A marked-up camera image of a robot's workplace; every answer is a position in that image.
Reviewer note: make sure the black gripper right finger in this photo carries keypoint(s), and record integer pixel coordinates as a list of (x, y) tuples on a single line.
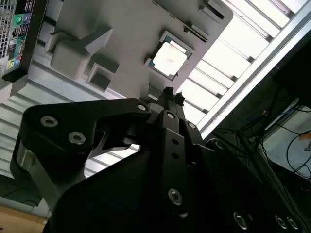
[(192, 136)]

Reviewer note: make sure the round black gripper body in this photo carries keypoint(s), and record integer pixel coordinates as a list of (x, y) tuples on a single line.
[(121, 194)]

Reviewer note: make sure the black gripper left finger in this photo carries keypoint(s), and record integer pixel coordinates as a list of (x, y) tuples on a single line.
[(60, 121)]

